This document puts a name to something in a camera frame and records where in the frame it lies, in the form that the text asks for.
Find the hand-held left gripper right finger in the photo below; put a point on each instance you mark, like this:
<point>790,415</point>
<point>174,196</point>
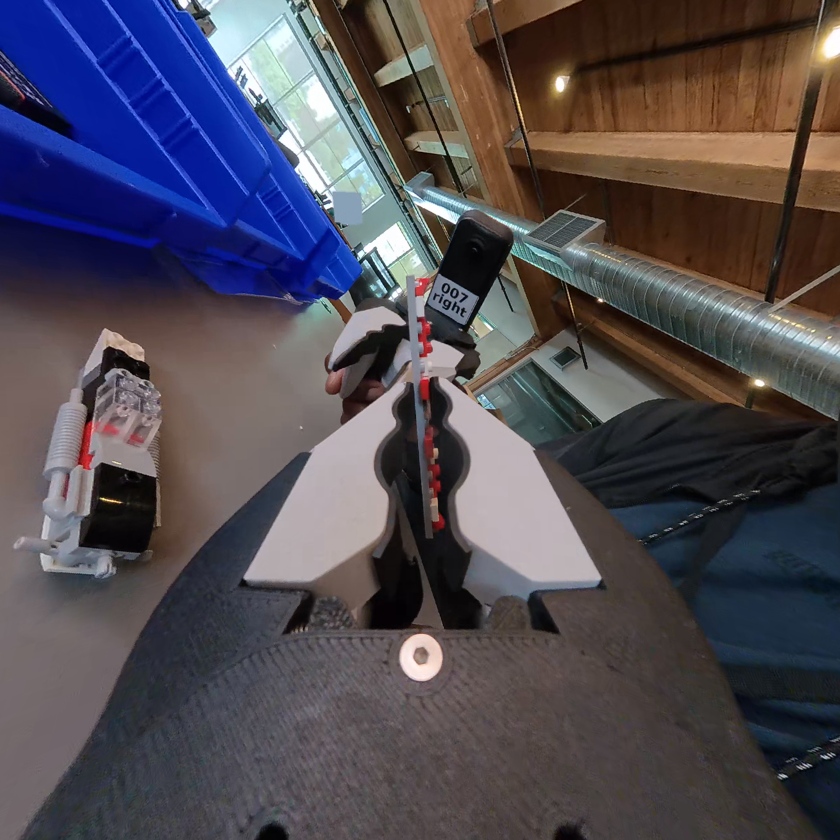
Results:
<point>525,525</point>

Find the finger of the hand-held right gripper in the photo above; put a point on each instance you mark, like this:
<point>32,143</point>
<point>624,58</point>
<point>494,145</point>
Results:
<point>441,359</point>
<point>364,328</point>

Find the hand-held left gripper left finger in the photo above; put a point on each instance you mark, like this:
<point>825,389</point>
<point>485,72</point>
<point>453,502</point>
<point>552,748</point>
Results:
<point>321,518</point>

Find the grey red toy brick plate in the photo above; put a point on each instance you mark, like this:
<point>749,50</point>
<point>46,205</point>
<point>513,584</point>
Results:
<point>415,341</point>

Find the person's right hand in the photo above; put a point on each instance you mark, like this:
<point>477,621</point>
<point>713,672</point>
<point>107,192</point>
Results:
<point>358,397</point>

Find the large paned window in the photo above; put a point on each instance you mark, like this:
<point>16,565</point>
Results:
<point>315,124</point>

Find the black white toy brick vehicle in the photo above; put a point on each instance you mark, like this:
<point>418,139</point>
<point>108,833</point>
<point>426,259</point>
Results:
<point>111,505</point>

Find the person's torso in blue hoodie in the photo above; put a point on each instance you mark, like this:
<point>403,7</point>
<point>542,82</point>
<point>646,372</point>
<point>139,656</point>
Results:
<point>774,623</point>

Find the black steel pole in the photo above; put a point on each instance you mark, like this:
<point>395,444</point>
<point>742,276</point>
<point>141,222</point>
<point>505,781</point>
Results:
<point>794,164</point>

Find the duct vent grille box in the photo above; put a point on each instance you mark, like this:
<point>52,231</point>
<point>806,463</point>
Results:
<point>564,229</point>

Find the wall air vent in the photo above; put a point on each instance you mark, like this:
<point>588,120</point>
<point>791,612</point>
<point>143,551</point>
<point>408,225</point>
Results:
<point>564,358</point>

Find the silver metal air duct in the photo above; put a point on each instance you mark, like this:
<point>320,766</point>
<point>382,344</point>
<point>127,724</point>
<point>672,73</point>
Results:
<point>689,308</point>

